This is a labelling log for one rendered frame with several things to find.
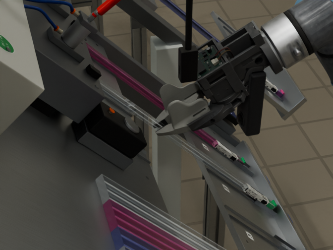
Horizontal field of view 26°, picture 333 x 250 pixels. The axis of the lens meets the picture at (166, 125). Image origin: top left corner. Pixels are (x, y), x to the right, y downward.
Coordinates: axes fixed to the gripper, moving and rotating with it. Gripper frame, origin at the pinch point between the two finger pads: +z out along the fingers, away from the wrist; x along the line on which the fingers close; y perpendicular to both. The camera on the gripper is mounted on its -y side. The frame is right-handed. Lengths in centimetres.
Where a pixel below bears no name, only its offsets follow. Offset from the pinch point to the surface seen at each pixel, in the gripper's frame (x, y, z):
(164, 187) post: -42, -51, 15
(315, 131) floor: -102, -124, -28
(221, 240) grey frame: -21, -54, 8
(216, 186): 5.0, -11.8, -1.8
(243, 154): -15.8, -29.3, -7.0
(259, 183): -6.9, -29.4, -7.0
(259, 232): 11.1, -19.4, -3.7
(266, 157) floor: -92, -113, -9
